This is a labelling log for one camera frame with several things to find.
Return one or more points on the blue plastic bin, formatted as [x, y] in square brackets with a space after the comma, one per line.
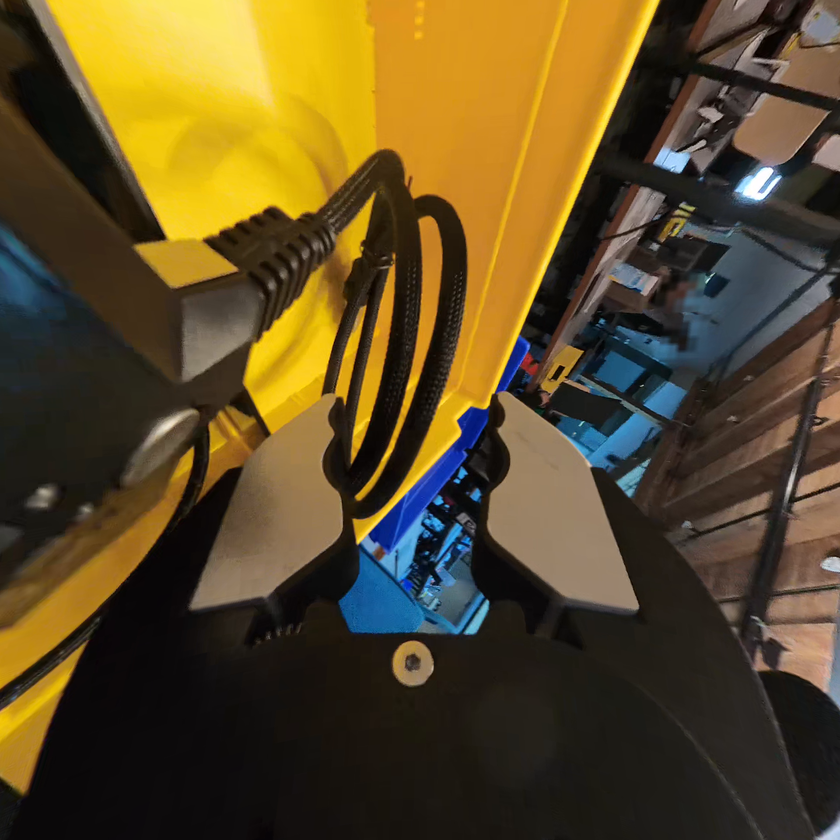
[446, 459]

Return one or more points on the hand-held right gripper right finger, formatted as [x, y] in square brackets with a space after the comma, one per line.
[558, 525]

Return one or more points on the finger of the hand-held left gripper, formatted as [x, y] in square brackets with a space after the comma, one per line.
[79, 394]
[85, 98]

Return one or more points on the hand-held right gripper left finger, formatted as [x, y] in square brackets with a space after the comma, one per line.
[282, 518]

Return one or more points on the yellow plastic bin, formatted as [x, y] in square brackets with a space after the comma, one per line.
[459, 164]

